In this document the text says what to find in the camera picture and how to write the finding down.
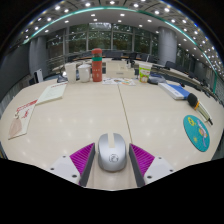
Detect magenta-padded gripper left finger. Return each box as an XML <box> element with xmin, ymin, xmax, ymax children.
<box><xmin>49</xmin><ymin>142</ymin><xmax>97</xmax><ymax>188</ymax></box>

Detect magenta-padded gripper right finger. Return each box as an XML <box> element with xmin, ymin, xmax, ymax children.
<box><xmin>128</xmin><ymin>143</ymin><xmax>175</xmax><ymax>188</ymax></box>

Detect silver computer mouse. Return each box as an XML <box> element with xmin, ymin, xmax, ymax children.
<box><xmin>97</xmin><ymin>132</ymin><xmax>128</xmax><ymax>173</ymax></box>

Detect round teal mouse pad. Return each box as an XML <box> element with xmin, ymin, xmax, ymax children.
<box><xmin>182</xmin><ymin>114</ymin><xmax>211</xmax><ymax>153</ymax></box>

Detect cream booklet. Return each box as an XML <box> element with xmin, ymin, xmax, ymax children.
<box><xmin>35</xmin><ymin>82</ymin><xmax>68</xmax><ymax>106</ymax></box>

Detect red and white leaflet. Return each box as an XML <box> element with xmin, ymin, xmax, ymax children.
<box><xmin>7</xmin><ymin>98</ymin><xmax>39</xmax><ymax>140</ymax></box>

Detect blue and white book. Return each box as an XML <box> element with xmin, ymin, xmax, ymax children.
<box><xmin>157</xmin><ymin>82</ymin><xmax>192</xmax><ymax>101</ymax></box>

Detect black desk console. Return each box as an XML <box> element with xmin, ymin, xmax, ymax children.
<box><xmin>147</xmin><ymin>73</ymin><xmax>168</xmax><ymax>85</ymax></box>

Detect colourful printed leaflet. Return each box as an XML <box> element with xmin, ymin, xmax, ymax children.
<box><xmin>101</xmin><ymin>77</ymin><xmax>137</xmax><ymax>87</ymax></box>

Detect white lidded cup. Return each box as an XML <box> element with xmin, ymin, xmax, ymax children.
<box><xmin>77</xmin><ymin>63</ymin><xmax>92</xmax><ymax>83</ymax></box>

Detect green-printed paper cup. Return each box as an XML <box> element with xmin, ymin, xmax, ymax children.
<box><xmin>138</xmin><ymin>62</ymin><xmax>153</xmax><ymax>84</ymax></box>

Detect red drink bottle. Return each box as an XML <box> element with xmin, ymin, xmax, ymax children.
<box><xmin>91</xmin><ymin>47</ymin><xmax>104</xmax><ymax>83</ymax></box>

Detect beige cardboard box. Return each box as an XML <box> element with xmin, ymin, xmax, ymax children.
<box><xmin>105</xmin><ymin>60</ymin><xmax>136</xmax><ymax>80</ymax></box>

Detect dark office chairs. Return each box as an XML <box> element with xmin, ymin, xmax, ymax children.
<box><xmin>68</xmin><ymin>49</ymin><xmax>224</xmax><ymax>101</ymax></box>

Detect ceiling lights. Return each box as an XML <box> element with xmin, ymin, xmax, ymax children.
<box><xmin>19</xmin><ymin>0</ymin><xmax>224</xmax><ymax>73</ymax></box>

